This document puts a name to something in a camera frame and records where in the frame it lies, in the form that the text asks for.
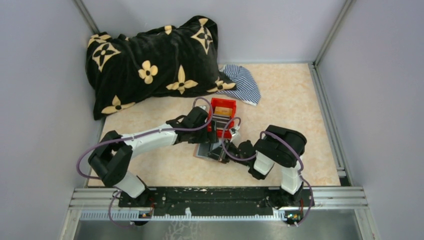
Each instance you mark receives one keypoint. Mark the blue white striped cloth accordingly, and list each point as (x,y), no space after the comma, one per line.
(247,89)

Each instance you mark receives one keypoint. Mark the aluminium frame rail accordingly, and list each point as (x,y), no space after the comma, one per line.
(330,197)

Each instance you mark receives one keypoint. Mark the grey card in bin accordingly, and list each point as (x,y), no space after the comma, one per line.
(221,120)

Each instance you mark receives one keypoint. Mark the pink leather card holder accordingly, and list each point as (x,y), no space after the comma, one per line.
(202,151)

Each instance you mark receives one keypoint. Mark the red plastic bin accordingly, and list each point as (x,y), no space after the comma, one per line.
(225,103)

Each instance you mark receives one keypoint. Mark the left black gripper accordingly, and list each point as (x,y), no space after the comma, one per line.
(209,137)

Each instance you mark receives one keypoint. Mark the white cable duct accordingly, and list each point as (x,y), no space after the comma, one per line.
(129,214)

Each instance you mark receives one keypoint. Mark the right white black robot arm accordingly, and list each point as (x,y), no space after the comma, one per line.
(277,146)

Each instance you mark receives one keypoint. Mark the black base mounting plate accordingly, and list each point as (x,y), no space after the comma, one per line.
(221,201)

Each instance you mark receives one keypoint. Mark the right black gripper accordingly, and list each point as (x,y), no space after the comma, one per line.
(223,156)

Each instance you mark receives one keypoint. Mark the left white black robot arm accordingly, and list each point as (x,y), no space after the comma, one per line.
(110,160)

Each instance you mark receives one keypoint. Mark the gold striped credit card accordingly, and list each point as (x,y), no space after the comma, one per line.
(223,110)

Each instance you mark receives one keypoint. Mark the black floral plush blanket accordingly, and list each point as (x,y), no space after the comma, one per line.
(168,61)

